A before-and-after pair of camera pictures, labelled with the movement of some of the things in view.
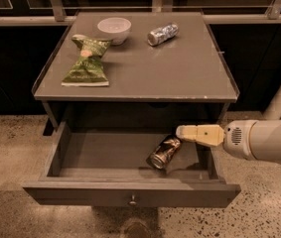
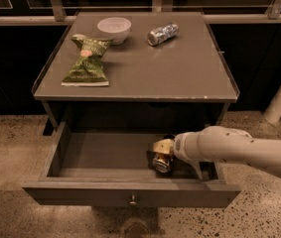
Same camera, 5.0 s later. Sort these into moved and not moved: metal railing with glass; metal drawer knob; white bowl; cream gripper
Moved: cream gripper
Not moved: metal drawer knob; metal railing with glass; white bowl
